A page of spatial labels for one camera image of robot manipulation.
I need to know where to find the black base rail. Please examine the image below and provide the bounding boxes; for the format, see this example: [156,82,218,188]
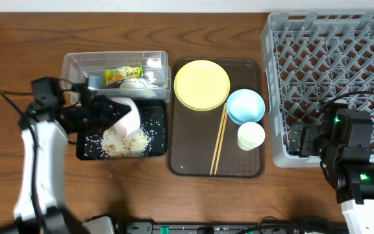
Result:
[84,216,349,234]

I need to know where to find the white tissue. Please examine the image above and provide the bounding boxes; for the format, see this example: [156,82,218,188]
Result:
[119,78,158,99]

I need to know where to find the green snack wrapper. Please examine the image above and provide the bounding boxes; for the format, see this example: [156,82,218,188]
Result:
[103,66,143,86]

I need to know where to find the white cup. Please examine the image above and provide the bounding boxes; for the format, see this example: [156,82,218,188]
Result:
[237,122,266,151]

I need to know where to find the pink white bowl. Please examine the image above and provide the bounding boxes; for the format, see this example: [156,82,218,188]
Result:
[112,97,141,139]

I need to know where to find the brown serving tray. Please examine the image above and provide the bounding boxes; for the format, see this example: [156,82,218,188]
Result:
[166,57,266,179]

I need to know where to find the light blue bowl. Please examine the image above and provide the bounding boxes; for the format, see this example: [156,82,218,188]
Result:
[227,89,266,125]

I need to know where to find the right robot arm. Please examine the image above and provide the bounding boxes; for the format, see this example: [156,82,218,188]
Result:
[289,103,374,233]

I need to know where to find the left black cable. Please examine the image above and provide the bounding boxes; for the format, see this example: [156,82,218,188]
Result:
[0,90,35,124]

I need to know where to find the clear plastic bin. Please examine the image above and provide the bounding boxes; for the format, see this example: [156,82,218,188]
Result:
[61,51,171,103]

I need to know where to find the yellow plate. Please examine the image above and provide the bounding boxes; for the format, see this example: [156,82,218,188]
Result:
[174,60,231,111]

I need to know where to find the spilled rice food waste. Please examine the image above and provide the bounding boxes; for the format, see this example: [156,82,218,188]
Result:
[84,110,166,159]

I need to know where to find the wooden chopstick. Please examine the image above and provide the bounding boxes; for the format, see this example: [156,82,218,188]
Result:
[210,103,227,176]
[212,109,228,176]

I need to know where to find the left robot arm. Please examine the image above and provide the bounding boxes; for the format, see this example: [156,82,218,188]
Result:
[0,77,134,233]

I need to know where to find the grey dishwasher rack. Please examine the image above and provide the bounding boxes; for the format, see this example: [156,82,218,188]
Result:
[260,11,374,168]

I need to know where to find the black plastic tray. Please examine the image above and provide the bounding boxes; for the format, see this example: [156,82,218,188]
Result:
[75,99,168,161]

